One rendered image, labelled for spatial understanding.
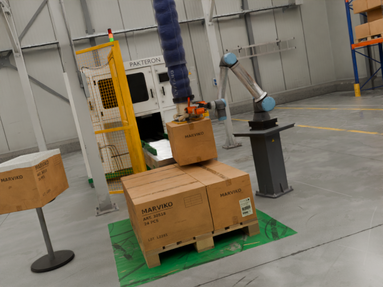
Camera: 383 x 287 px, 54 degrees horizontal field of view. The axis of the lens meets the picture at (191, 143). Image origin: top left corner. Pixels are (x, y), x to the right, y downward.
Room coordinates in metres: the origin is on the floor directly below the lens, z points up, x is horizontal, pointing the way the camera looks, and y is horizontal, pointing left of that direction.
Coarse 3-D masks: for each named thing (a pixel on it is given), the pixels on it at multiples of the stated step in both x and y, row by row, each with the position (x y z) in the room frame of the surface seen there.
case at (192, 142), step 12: (192, 120) 3.97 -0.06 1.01; (204, 120) 3.75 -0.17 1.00; (168, 132) 4.16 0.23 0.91; (180, 132) 3.71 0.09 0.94; (192, 132) 3.73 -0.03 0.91; (204, 132) 3.75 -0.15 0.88; (180, 144) 3.71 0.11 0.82; (192, 144) 3.73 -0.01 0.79; (204, 144) 3.74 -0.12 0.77; (180, 156) 3.71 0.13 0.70; (192, 156) 3.72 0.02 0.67; (204, 156) 3.74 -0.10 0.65; (216, 156) 3.76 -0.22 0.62
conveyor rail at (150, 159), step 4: (144, 152) 5.16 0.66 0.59; (148, 152) 5.08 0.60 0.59; (144, 156) 5.30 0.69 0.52; (148, 156) 4.86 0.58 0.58; (152, 156) 4.69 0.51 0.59; (148, 160) 4.97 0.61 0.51; (152, 160) 4.62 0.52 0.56; (156, 160) 4.35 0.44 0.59; (148, 164) 5.06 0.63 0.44; (152, 164) 4.69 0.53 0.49; (156, 164) 4.37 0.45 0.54; (152, 168) 4.76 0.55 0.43; (156, 168) 4.44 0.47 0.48
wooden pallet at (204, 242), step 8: (240, 224) 3.08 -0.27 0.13; (248, 224) 3.10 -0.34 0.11; (256, 224) 3.12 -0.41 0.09; (136, 232) 3.39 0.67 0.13; (216, 232) 3.02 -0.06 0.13; (224, 232) 3.04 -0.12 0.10; (248, 232) 3.10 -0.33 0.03; (256, 232) 3.11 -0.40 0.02; (184, 240) 2.95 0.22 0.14; (192, 240) 2.97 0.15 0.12; (200, 240) 2.99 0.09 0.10; (208, 240) 3.00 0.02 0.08; (160, 248) 2.90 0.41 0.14; (168, 248) 2.92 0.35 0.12; (200, 248) 2.98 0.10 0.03; (208, 248) 3.00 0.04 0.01; (144, 256) 3.07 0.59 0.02; (152, 256) 2.88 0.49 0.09; (152, 264) 2.88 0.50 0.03; (160, 264) 2.90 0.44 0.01
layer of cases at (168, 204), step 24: (168, 168) 4.01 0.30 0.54; (192, 168) 3.77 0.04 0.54; (216, 168) 3.56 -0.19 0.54; (144, 192) 3.19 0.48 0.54; (168, 192) 3.03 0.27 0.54; (192, 192) 2.99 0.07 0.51; (216, 192) 3.04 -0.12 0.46; (240, 192) 3.09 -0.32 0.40; (144, 216) 2.89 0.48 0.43; (168, 216) 2.93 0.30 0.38; (192, 216) 2.98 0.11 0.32; (216, 216) 3.03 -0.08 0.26; (240, 216) 3.08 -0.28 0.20; (144, 240) 2.88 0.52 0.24; (168, 240) 2.92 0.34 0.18
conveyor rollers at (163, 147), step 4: (160, 140) 6.46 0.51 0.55; (164, 140) 6.38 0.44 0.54; (168, 140) 6.23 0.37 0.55; (152, 144) 6.15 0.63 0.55; (156, 144) 6.07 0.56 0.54; (160, 144) 6.00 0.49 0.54; (164, 144) 5.92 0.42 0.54; (168, 144) 5.77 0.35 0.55; (144, 148) 5.86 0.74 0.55; (156, 148) 5.62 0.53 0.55; (160, 148) 5.54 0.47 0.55; (164, 148) 5.47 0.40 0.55; (168, 148) 5.39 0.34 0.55; (160, 152) 5.18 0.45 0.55; (164, 152) 5.10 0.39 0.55; (168, 152) 5.03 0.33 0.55; (156, 156) 4.90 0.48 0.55; (160, 156) 4.89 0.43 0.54; (164, 156) 4.82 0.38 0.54; (168, 156) 4.74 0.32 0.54
